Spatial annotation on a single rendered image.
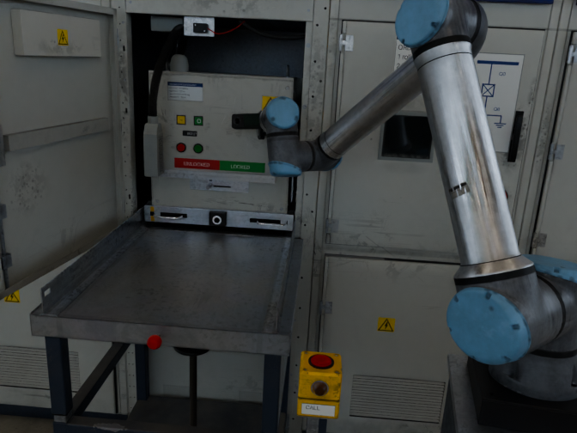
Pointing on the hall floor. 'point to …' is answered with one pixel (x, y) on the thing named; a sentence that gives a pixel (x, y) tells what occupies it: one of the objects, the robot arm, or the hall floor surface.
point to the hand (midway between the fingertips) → (257, 128)
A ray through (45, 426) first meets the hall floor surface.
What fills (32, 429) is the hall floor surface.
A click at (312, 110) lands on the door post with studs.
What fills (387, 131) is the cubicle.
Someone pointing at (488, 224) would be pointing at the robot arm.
